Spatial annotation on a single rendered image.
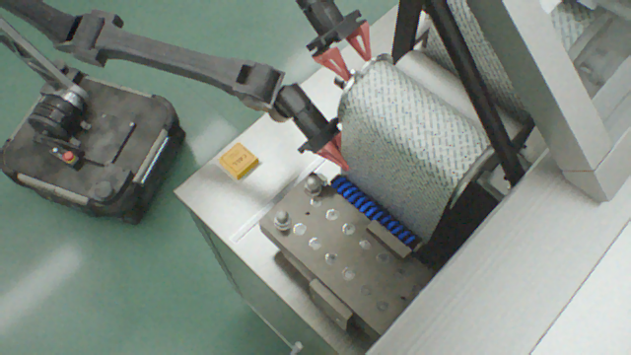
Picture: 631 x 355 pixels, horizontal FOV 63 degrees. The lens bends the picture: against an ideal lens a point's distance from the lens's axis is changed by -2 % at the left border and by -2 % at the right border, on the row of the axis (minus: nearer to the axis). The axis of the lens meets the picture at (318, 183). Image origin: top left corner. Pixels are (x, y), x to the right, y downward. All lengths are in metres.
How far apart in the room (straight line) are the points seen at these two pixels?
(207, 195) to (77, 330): 1.14
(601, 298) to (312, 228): 0.59
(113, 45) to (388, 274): 0.71
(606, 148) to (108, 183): 1.82
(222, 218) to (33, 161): 1.25
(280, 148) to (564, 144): 0.96
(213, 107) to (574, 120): 2.21
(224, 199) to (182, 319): 0.96
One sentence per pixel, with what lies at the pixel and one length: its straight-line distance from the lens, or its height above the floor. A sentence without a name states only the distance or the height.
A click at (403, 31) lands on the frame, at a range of 1.26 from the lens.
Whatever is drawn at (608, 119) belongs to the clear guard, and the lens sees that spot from 0.46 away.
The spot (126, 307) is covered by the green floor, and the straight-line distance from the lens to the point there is 2.22.
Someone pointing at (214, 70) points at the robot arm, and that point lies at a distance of 1.06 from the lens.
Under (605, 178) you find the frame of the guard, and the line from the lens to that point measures 0.44.
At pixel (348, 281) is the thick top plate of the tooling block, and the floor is 1.03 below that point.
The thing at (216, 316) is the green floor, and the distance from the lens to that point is 2.11.
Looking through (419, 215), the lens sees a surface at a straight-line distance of 1.00.
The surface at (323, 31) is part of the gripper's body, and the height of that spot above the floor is 1.30.
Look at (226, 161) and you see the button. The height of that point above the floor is 0.92.
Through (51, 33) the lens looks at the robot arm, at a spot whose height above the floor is 1.21.
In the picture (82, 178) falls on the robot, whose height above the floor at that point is 0.24.
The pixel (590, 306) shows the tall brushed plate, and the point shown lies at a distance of 0.66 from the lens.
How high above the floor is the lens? 2.02
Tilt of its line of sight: 63 degrees down
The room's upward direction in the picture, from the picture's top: 2 degrees counter-clockwise
